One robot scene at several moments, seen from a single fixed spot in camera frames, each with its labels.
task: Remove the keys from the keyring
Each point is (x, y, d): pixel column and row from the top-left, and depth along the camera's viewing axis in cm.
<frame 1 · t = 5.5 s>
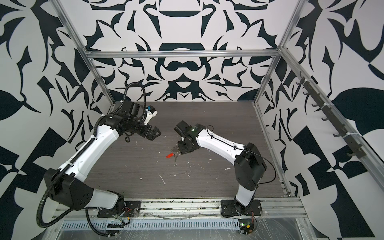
left hand: (153, 127, 78), fingers open
right hand: (183, 149, 83), fingers closed
red capped key: (170, 155, 93), on the table

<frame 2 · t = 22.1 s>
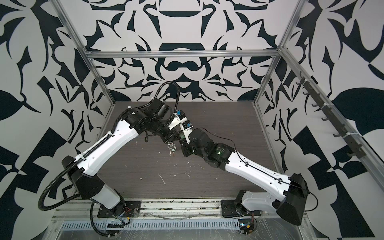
left hand: (179, 134, 71), fingers closed
right hand: (181, 139, 72), fingers closed
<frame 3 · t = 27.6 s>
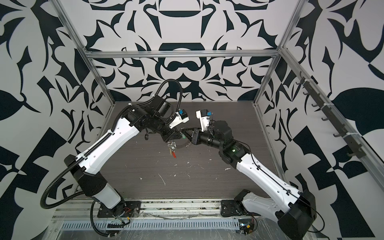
left hand: (180, 132, 70), fingers closed
right hand: (182, 131, 65), fingers closed
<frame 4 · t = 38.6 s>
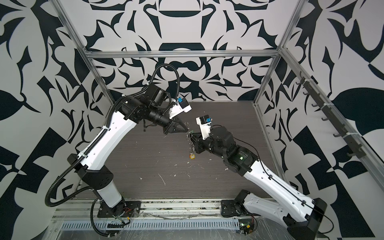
left hand: (187, 127, 63), fingers closed
right hand: (189, 135, 65), fingers closed
yellow capped key: (192, 156, 73), point 21 cm above the table
